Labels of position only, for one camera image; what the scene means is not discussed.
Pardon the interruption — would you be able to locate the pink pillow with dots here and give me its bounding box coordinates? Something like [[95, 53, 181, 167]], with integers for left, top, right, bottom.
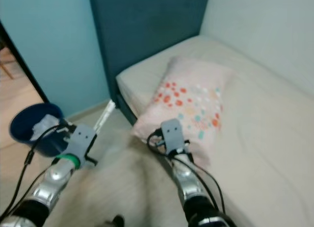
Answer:
[[131, 55, 234, 164]]

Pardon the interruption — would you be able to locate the white crumpled trash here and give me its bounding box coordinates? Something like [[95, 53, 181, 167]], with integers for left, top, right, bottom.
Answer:
[[29, 114, 59, 139]]

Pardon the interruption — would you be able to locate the blue trash bin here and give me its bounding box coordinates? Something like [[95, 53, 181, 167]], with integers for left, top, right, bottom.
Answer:
[[9, 103, 67, 156]]

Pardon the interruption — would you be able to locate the black robot foot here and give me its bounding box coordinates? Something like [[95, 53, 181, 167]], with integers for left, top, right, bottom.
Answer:
[[112, 215, 124, 227]]

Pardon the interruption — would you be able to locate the mattress with cream sheet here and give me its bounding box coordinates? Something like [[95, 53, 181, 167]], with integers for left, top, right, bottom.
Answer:
[[117, 33, 314, 227]]

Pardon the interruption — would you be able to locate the wooden chair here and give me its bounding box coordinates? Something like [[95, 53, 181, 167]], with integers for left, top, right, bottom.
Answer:
[[0, 46, 15, 80]]

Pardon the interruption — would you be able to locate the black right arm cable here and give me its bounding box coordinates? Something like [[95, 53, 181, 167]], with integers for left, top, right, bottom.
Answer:
[[146, 129, 226, 218]]

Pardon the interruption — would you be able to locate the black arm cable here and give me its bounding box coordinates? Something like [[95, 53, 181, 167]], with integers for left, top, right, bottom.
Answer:
[[146, 129, 226, 218], [20, 122, 74, 223]]

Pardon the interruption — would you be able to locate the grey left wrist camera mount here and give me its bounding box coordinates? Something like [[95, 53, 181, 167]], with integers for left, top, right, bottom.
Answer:
[[66, 125, 98, 161]]

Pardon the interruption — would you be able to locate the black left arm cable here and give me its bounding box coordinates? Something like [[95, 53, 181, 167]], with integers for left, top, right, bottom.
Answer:
[[20, 122, 74, 223]]

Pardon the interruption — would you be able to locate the black door frame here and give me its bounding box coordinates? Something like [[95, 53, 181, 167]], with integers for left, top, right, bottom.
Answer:
[[0, 24, 52, 102]]

